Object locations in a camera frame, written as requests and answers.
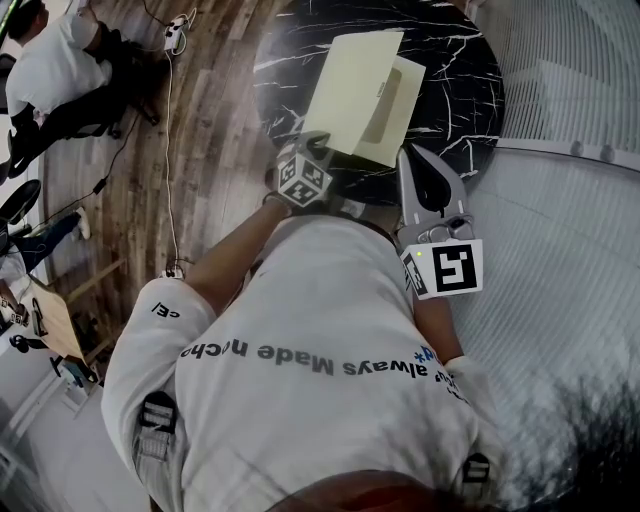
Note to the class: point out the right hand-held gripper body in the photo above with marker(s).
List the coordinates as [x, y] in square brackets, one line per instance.
[450, 270]

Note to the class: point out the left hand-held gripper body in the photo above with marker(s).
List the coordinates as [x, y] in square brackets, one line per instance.
[302, 180]

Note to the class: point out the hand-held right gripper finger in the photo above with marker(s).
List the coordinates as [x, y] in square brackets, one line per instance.
[457, 195]
[410, 200]

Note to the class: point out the cream folder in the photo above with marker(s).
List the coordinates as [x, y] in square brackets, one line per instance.
[350, 90]

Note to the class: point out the person's right forearm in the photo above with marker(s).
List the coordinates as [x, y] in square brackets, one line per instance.
[437, 330]

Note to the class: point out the person's left forearm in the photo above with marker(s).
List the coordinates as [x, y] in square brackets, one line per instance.
[230, 260]

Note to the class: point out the black marble round table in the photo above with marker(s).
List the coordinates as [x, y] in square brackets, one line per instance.
[465, 100]

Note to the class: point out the small white power strip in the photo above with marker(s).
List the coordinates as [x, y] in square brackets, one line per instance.
[171, 274]

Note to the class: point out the large white power strip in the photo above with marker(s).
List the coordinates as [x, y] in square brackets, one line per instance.
[176, 32]

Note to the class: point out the person's white printed shirt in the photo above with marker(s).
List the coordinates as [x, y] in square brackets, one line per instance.
[310, 425]

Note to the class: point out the black office chair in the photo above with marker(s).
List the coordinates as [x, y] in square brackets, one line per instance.
[65, 132]

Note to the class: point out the light wooden table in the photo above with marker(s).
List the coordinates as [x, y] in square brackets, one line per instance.
[55, 315]

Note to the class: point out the black chair seat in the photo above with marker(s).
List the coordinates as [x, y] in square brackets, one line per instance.
[20, 197]

